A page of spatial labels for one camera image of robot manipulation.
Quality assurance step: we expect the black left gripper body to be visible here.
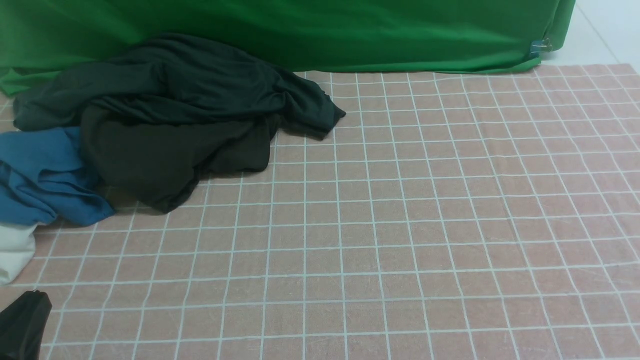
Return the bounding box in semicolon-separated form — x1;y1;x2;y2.
0;291;52;360

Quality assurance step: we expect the dark gray long-sleeve top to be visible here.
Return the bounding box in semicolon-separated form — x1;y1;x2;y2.
80;106;282;214

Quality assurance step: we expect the dark teal-gray garment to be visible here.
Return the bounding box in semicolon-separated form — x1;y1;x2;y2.
13;33;346;139

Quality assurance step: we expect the white garment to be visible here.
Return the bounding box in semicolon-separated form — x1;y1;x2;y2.
0;223;37;286

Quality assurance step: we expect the blue garment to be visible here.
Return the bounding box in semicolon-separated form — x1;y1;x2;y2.
0;127;115;227

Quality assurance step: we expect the green backdrop cloth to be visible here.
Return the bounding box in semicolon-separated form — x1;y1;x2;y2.
0;0;575;96

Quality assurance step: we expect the pink checkered tablecloth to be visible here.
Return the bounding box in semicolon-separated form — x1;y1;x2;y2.
1;64;640;360

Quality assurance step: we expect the blue binder clip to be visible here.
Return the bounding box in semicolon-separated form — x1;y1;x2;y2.
529;38;554;59

